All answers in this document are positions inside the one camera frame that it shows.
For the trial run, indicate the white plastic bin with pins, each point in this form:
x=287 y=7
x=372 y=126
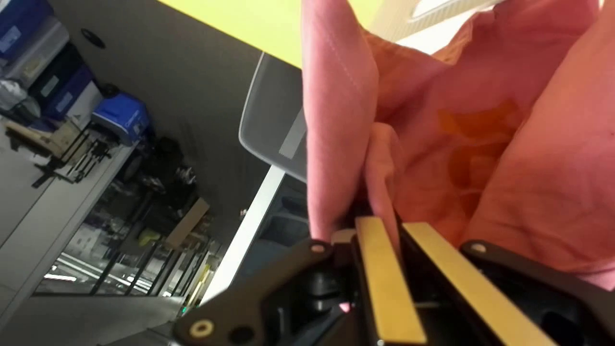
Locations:
x=401 y=22

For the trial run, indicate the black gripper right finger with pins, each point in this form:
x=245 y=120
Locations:
x=474 y=289

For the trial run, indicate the pink shirt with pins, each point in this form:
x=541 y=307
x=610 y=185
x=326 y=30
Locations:
x=512 y=128

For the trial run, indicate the blue storage bin white label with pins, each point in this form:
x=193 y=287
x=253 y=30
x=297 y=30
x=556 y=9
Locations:
x=64 y=84

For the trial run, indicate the grey chair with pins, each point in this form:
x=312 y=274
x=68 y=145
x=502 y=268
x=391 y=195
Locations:
x=272 y=116

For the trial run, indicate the white partition post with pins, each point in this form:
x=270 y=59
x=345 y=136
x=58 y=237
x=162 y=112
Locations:
x=251 y=224

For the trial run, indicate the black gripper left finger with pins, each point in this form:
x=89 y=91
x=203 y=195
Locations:
x=385 y=289

